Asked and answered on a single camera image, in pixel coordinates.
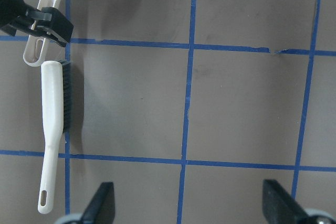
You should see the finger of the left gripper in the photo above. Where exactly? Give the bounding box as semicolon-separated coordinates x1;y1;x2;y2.
26;7;74;47

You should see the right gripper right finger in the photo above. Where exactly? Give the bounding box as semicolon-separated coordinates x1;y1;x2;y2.
262;179;315;224

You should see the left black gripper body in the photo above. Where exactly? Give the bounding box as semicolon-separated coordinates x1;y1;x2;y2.
1;0;37;36

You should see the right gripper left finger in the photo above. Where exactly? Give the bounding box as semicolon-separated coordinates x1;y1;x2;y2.
80;182;115;223

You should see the cream hand brush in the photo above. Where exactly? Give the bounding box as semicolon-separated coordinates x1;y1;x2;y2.
38;60;71;214

